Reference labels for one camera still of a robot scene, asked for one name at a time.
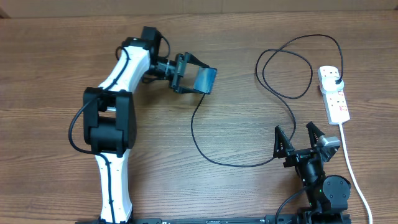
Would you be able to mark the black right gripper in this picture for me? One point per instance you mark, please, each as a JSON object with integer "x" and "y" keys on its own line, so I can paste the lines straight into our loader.
{"x": 295, "y": 155}

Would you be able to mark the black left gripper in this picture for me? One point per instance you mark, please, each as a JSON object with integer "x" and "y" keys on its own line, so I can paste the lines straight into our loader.
{"x": 175, "y": 82}

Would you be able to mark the blue Samsung Galaxy smartphone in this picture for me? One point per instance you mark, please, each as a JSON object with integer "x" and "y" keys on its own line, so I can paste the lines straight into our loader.
{"x": 205, "y": 79}

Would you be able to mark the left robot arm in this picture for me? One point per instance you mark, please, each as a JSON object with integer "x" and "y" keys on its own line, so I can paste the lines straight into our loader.
{"x": 109, "y": 119}

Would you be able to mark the white charger plug adapter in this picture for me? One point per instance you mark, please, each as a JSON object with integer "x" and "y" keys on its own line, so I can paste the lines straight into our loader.
{"x": 330, "y": 85}

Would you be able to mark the white power strip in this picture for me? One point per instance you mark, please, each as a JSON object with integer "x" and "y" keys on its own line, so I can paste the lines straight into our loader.
{"x": 335, "y": 103}

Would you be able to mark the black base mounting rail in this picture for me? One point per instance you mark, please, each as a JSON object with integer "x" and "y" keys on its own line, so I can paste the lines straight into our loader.
{"x": 211, "y": 221}

